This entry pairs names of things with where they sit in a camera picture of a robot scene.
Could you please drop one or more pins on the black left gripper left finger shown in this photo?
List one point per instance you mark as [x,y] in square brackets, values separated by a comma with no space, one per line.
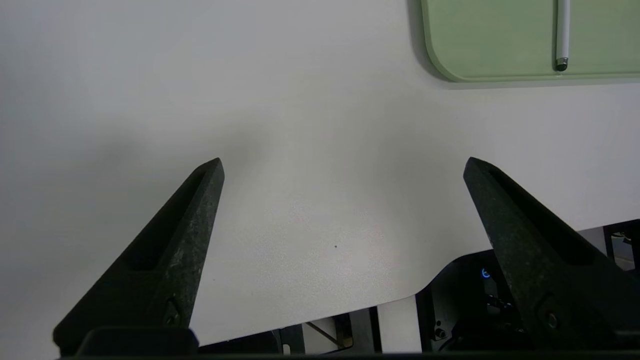
[150,285]

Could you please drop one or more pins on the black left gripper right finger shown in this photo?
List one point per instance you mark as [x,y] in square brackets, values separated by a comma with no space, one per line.
[550,280]

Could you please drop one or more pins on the light green plastic tray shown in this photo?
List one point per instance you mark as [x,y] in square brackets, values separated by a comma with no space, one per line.
[500,40]

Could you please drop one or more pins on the white pen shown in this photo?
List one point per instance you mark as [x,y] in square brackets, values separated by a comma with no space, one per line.
[563,30]

